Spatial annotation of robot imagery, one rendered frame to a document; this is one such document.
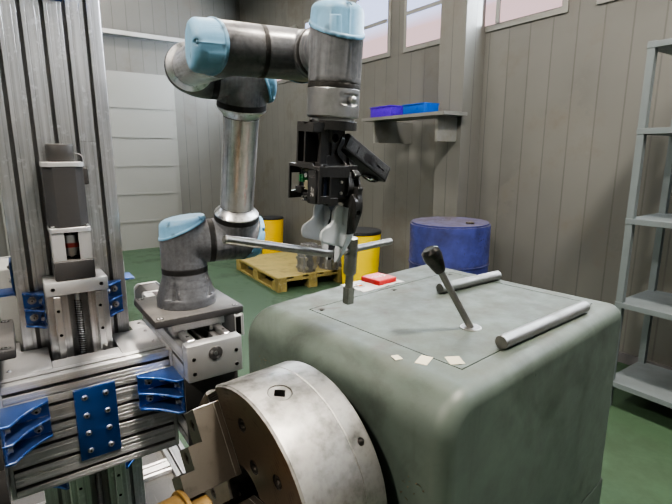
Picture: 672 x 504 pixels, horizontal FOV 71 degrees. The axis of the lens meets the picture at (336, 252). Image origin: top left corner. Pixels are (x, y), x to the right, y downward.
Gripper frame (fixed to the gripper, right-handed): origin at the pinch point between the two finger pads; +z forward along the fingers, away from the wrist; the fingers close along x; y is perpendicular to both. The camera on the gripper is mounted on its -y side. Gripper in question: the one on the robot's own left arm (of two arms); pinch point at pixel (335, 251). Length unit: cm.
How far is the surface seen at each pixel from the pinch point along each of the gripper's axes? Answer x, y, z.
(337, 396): 11.5, 9.1, 16.7
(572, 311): 24.3, -35.9, 10.5
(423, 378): 19.6, 1.1, 13.0
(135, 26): -747, -254, -152
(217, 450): 2.2, 22.4, 24.5
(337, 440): 15.9, 12.9, 19.4
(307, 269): -357, -292, 146
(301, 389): 8.2, 12.9, 15.8
